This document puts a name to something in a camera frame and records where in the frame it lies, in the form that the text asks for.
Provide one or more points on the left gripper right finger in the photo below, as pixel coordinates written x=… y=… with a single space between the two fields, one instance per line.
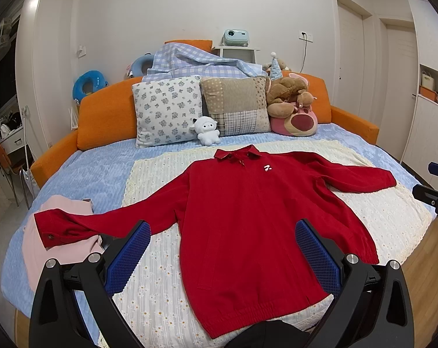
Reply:
x=371 y=305

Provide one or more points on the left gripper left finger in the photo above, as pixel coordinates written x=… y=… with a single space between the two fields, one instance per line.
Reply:
x=56 y=319

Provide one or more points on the red knit sweater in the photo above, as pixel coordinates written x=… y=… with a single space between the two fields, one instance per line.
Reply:
x=236 y=213

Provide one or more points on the white wardrobe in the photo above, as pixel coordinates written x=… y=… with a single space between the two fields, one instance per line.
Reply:
x=422 y=143

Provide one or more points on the folded pink garment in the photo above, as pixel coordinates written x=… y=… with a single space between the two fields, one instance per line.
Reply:
x=34 y=252

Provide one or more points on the light blue bedspread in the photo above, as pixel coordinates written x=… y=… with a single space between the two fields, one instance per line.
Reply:
x=100 y=174

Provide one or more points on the pink strawberry bear plush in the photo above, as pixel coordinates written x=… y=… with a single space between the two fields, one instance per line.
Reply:
x=293 y=120

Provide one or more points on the white door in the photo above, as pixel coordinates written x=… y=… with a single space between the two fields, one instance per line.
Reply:
x=351 y=17

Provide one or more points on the orange chair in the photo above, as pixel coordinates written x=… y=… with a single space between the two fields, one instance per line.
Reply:
x=10 y=169

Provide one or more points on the brown teddy bear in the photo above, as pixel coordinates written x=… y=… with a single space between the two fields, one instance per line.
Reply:
x=288 y=95

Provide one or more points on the blue party hat plush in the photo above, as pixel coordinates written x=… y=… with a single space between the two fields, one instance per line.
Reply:
x=275 y=67

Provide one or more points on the beige patchwork pillow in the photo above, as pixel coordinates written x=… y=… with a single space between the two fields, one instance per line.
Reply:
x=238 y=105

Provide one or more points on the blue floral pillow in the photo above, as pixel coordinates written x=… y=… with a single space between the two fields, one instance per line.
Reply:
x=165 y=110

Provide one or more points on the white plush lamb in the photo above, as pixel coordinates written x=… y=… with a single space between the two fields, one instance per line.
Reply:
x=206 y=130

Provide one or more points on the white headboard shelf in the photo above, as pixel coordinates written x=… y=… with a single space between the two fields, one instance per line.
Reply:
x=242 y=53

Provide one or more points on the dark balcony window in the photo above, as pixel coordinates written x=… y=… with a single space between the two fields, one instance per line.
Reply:
x=8 y=36

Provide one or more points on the teal projector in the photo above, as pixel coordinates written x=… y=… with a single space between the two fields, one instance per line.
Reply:
x=235 y=37

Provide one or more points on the blue neck pillow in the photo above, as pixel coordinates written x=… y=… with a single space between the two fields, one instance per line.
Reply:
x=140 y=66

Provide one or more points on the blue plaid quilt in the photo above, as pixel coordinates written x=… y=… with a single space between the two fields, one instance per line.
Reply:
x=176 y=60

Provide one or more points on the wall socket with cable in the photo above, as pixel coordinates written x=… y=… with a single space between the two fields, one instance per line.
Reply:
x=307 y=38

